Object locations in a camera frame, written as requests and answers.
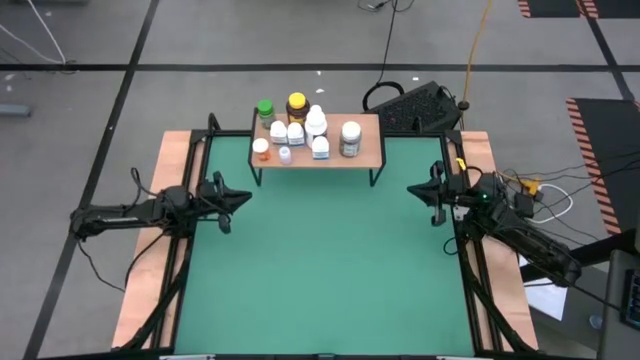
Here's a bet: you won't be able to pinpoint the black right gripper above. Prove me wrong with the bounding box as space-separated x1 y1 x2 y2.
407 160 466 227

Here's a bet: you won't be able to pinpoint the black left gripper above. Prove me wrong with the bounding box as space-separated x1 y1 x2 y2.
197 171 254 235

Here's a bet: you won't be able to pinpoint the orange pill vial white cap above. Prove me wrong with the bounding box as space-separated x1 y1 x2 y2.
251 137 273 163

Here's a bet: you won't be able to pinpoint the white bottle blue label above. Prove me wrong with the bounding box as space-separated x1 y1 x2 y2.
286 121 306 148
269 120 289 146

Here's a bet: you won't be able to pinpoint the bottle with green cap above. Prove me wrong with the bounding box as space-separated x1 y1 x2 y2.
256 98 277 130

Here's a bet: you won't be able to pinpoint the green label jar white lid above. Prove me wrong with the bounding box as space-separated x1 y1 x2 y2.
338 120 363 159

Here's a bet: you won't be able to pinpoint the white melatonin bottle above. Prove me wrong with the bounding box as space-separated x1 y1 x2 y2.
310 135 332 162

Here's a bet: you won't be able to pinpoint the tall white bottle purple label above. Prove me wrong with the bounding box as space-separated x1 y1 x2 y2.
304 111 330 146

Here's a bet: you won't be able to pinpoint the amber bottle yellow cap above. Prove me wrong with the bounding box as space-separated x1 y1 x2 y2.
285 91 311 126

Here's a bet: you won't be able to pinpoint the wooden shelf black metal legs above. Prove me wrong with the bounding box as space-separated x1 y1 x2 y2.
248 110 387 189

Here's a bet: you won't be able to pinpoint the black perforated computer case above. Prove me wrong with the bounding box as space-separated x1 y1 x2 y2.
368 80 464 134

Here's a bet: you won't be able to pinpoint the black adapter box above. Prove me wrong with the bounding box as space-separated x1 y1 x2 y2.
514 192 537 219

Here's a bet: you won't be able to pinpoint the white paper sheet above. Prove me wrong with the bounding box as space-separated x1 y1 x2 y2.
517 254 571 322

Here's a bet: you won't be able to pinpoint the black beam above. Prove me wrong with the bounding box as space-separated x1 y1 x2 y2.
519 228 640 284

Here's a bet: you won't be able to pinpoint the black mat hazard stripe edge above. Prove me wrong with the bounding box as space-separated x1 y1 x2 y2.
517 0 640 19
565 97 640 236

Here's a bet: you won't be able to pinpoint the black keyboard blue keys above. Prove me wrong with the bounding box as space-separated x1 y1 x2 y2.
621 268 640 332

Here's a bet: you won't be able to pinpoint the grey floor bar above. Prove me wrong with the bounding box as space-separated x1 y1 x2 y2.
0 103 33 119

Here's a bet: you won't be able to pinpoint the black metal table frame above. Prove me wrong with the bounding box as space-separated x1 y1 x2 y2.
112 112 540 357

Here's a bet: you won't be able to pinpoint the black floor cable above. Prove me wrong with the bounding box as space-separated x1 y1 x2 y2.
357 0 407 114

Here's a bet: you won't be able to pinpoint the yellow hanging cable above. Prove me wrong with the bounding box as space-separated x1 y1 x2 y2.
459 0 495 109

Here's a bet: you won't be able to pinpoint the white looped cable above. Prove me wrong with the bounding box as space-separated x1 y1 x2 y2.
529 183 575 225

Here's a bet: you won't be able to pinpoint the white floor cable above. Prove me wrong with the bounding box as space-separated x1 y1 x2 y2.
0 0 67 65

